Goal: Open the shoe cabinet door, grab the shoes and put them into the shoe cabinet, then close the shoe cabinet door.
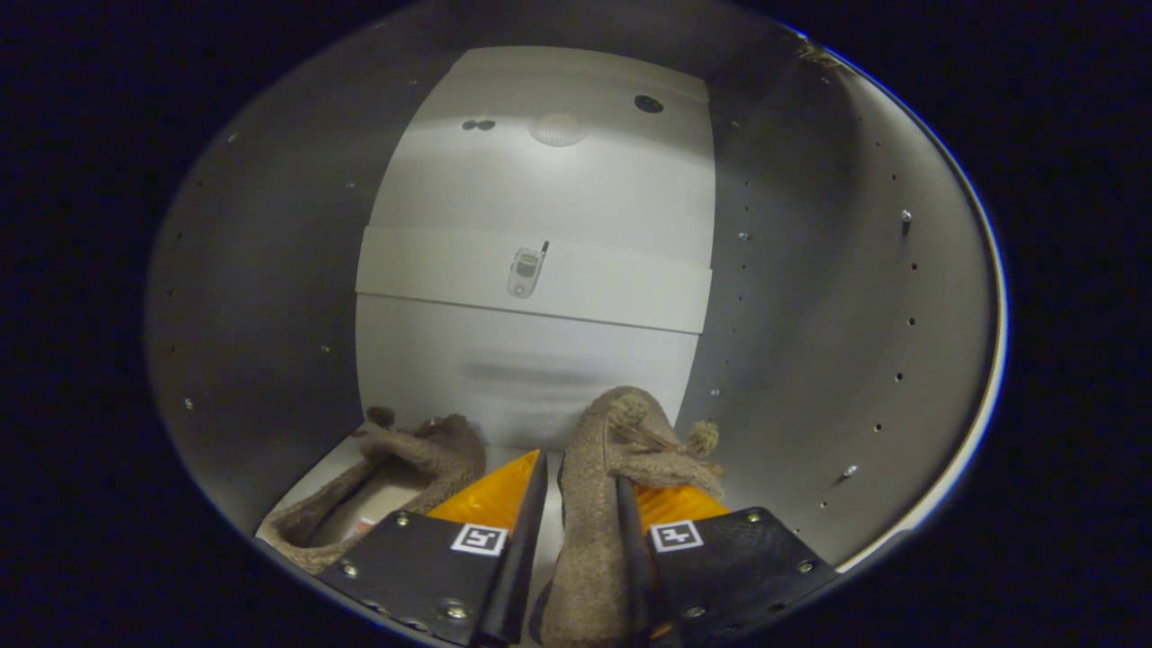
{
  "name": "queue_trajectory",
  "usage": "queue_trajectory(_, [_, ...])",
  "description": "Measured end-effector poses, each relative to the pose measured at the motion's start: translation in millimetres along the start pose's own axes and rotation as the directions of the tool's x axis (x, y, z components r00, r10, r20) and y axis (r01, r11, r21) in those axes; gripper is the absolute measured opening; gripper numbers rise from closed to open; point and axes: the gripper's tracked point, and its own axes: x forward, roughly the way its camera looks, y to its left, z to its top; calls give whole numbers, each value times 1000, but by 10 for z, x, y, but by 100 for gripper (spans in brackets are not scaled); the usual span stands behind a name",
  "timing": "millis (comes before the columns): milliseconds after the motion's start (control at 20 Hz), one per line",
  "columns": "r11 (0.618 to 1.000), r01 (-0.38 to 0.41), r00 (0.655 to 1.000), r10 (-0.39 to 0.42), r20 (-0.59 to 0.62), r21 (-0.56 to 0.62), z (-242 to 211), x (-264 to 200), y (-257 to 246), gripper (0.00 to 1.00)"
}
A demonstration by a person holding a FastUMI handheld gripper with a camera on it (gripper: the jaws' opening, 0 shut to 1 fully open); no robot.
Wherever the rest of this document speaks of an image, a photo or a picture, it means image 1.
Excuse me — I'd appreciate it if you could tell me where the grey shoe cabinet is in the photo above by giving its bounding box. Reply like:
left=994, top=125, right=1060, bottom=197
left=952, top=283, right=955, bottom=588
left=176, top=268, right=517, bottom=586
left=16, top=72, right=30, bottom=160
left=144, top=0, right=1009, bottom=631

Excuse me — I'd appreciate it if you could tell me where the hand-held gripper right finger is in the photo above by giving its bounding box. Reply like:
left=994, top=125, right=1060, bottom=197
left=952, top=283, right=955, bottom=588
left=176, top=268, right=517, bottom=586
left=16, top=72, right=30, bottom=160
left=615, top=475, right=840, bottom=647

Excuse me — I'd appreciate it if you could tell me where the brown fuzzy shoe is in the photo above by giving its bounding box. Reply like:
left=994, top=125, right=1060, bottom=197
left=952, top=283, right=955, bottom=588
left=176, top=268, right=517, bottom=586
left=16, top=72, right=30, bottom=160
left=531, top=387, right=725, bottom=647
left=256, top=407, right=487, bottom=575

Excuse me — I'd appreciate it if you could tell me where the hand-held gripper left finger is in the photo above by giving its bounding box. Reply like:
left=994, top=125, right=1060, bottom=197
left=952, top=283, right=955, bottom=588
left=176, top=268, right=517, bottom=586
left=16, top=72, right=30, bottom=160
left=318, top=448, right=550, bottom=648

